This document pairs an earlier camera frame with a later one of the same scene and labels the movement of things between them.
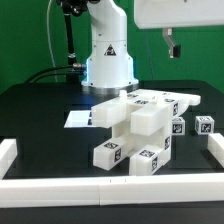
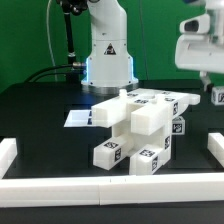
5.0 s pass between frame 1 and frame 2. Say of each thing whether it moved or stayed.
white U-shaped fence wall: stayed
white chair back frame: stayed
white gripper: moved
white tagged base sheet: stayed
